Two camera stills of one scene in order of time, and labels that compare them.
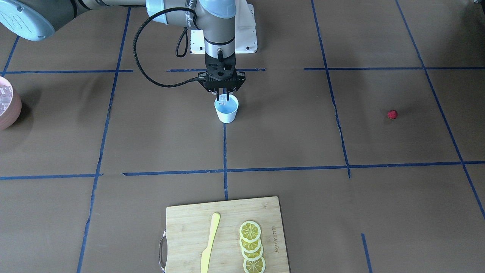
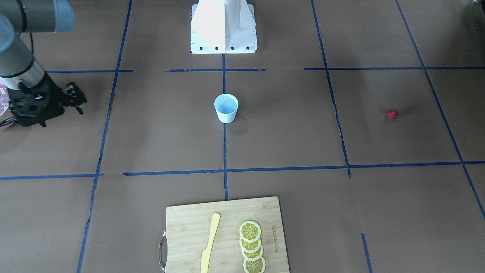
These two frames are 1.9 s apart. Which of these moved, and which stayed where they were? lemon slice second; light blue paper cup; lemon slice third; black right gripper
Moved: black right gripper
Stayed: lemon slice third; light blue paper cup; lemon slice second
